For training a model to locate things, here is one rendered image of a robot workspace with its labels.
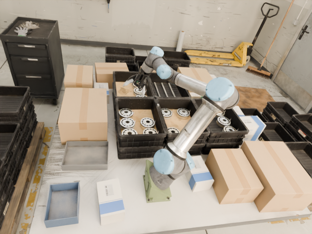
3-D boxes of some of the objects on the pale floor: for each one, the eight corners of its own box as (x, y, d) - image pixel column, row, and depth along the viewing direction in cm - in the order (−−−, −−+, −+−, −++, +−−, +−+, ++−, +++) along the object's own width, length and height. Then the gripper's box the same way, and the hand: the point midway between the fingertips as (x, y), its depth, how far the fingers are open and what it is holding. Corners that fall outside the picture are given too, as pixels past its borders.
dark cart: (59, 107, 283) (48, 38, 227) (20, 106, 273) (-1, 34, 217) (65, 82, 328) (57, 20, 272) (32, 81, 318) (17, 16, 261)
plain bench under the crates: (261, 255, 179) (312, 214, 135) (48, 289, 143) (24, 248, 99) (199, 124, 298) (215, 80, 254) (74, 125, 262) (68, 73, 218)
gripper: (130, 65, 129) (117, 89, 140) (159, 81, 133) (144, 104, 145) (133, 59, 135) (120, 83, 147) (160, 75, 140) (146, 97, 151)
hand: (133, 91), depth 148 cm, fingers open, 14 cm apart
